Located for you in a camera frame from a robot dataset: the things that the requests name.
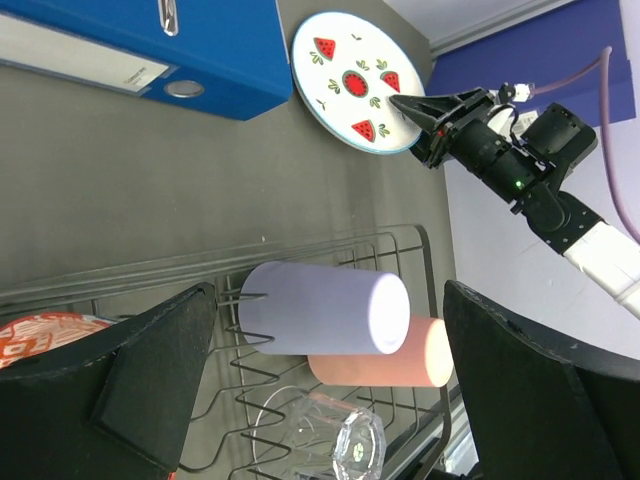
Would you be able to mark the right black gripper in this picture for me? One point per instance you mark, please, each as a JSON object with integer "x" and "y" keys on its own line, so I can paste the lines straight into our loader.
{"x": 525, "y": 169}

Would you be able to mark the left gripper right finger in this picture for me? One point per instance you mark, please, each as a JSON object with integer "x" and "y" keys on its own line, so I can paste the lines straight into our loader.
{"x": 541, "y": 404}

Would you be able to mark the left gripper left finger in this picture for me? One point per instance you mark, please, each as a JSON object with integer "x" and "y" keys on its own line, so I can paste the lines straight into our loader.
{"x": 113, "y": 405}

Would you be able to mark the white watermelon plate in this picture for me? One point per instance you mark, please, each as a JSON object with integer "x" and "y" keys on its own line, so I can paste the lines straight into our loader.
{"x": 346, "y": 69}

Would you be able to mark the red blue patterned bowl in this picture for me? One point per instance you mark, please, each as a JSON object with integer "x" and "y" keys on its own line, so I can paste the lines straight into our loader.
{"x": 36, "y": 334}

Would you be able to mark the pink plastic cup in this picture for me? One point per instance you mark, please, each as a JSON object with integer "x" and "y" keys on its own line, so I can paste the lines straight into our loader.
{"x": 424, "y": 360}

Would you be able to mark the clear glass tumbler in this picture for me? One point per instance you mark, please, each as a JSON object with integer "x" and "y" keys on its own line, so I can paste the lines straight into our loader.
{"x": 300, "y": 434}

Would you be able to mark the lilac plastic cup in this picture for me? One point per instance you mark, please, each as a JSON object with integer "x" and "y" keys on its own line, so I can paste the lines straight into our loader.
{"x": 293, "y": 308}

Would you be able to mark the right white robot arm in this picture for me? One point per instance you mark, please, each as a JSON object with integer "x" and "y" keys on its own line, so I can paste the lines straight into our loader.
{"x": 580, "y": 235}

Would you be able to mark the purple standing binder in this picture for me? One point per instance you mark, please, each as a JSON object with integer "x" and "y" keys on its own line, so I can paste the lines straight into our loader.
{"x": 542, "y": 51}

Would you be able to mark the blue lying binder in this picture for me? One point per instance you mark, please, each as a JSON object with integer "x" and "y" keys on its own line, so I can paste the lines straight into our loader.
{"x": 225, "y": 58}

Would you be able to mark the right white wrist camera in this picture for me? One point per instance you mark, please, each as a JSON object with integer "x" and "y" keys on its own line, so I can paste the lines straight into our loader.
{"x": 516, "y": 93}

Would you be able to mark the black wire dish rack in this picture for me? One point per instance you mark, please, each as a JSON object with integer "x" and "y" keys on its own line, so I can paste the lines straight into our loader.
{"x": 239, "y": 416}

